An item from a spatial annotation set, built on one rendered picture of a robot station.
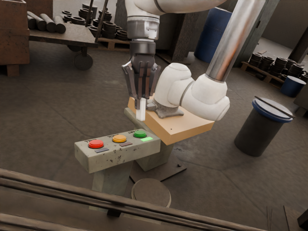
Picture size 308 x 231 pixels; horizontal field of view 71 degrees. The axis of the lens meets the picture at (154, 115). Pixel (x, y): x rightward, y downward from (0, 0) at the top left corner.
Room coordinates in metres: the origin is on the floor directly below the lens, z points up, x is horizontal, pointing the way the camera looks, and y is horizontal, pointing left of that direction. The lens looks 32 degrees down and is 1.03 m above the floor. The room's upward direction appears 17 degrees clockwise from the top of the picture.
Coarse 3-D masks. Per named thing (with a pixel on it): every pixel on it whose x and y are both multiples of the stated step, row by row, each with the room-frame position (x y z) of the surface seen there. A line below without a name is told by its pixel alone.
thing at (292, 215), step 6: (288, 210) 1.02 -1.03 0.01; (294, 210) 1.04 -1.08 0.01; (306, 210) 0.97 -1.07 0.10; (288, 216) 0.97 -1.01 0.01; (294, 216) 0.99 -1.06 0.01; (300, 216) 0.97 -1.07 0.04; (306, 216) 0.94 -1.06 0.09; (288, 222) 0.93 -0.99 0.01; (294, 222) 0.94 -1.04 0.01; (300, 222) 0.94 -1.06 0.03; (306, 222) 0.92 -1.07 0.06; (288, 228) 0.89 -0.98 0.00; (294, 228) 0.90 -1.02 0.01; (300, 228) 0.91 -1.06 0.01; (306, 228) 0.91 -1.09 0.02
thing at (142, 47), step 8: (136, 48) 0.59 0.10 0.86; (144, 48) 0.59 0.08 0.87; (152, 48) 0.60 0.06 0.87; (136, 56) 0.59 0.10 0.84; (144, 56) 0.61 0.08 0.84; (152, 56) 0.63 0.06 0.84; (136, 64) 0.59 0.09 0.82; (144, 64) 0.61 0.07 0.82; (152, 64) 0.62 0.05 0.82; (136, 72) 0.59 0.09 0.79; (144, 72) 0.60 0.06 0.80
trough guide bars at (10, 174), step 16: (0, 176) 0.18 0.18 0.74; (16, 176) 0.19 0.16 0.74; (32, 176) 0.20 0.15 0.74; (32, 192) 0.19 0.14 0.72; (48, 192) 0.20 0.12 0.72; (64, 192) 0.21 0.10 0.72; (80, 192) 0.20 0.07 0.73; (96, 192) 0.21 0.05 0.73; (112, 208) 0.21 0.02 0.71; (128, 208) 0.22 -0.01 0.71; (144, 208) 0.22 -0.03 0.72; (160, 208) 0.23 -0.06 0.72; (0, 224) 0.13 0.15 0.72; (16, 224) 0.13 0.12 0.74; (32, 224) 0.14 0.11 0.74; (48, 224) 0.14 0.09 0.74; (176, 224) 0.23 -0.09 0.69; (192, 224) 0.24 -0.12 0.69; (208, 224) 0.24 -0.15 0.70; (224, 224) 0.25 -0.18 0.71
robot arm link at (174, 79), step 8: (176, 64) 1.11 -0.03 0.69; (168, 72) 1.05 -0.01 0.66; (176, 72) 1.04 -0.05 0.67; (184, 72) 1.05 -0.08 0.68; (160, 80) 1.06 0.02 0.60; (168, 80) 1.03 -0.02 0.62; (176, 80) 1.03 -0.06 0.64; (184, 80) 1.04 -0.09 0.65; (192, 80) 1.07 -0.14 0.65; (160, 88) 1.04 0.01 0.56; (168, 88) 1.03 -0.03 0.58; (176, 88) 1.01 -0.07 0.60; (184, 88) 1.01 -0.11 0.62; (160, 96) 1.04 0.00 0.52; (168, 96) 1.02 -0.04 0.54; (176, 96) 1.00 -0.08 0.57; (168, 104) 1.03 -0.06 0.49; (176, 104) 1.02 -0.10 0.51
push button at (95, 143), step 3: (90, 141) 0.46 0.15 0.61; (93, 141) 0.46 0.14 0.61; (96, 141) 0.46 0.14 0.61; (99, 141) 0.46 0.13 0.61; (102, 141) 0.47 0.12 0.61; (90, 144) 0.44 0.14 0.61; (93, 144) 0.44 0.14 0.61; (96, 144) 0.44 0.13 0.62; (99, 144) 0.45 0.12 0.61; (102, 144) 0.45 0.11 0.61; (93, 147) 0.43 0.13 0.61; (96, 147) 0.44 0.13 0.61
